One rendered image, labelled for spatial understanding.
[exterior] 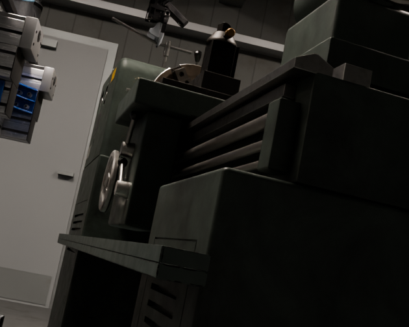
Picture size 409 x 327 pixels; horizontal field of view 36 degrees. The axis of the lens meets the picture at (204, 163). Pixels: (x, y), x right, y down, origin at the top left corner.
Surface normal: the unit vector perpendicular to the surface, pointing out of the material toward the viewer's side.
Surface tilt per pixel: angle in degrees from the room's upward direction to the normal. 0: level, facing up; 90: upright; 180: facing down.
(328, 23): 90
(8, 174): 90
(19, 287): 90
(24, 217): 90
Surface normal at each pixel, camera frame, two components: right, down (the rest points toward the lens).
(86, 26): 0.14, -0.13
